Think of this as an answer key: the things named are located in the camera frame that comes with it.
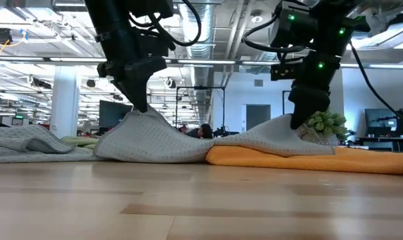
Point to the orange microfiber towel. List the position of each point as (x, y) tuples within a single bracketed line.
[(321, 161)]

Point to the green succulent in white pot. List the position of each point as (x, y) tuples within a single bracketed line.
[(327, 125)]

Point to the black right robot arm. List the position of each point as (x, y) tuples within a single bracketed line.
[(327, 20)]

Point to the black metal frame stand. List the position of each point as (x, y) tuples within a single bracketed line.
[(201, 87), (283, 100)]

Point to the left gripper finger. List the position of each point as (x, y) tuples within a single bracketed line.
[(126, 90), (143, 83)]

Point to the black background robot arm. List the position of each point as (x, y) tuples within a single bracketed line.
[(224, 132)]

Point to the silver ventilation duct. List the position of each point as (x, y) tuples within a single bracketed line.
[(204, 50)]

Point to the white ceiling sensor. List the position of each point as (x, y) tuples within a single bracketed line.
[(256, 18)]

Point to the black background desk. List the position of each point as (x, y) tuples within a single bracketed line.
[(381, 141)]

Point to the long light bar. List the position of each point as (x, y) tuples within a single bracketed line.
[(71, 60)]

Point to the grey door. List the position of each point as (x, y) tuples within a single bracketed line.
[(257, 116)]

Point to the person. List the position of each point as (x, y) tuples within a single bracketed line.
[(206, 130)]

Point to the white building column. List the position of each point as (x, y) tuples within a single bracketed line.
[(65, 100)]

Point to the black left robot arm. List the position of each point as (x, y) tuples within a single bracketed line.
[(111, 26)]

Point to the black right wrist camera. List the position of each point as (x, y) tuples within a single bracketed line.
[(286, 71)]

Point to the black computer monitor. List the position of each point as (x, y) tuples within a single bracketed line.
[(377, 120), (113, 113)]

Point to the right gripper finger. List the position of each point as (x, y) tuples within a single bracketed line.
[(307, 106)]

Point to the black ceiling device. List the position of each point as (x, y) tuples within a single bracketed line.
[(3, 36)]

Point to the grey wall vent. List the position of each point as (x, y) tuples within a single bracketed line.
[(258, 83)]

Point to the green microfiber towel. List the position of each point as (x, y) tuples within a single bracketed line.
[(81, 141)]

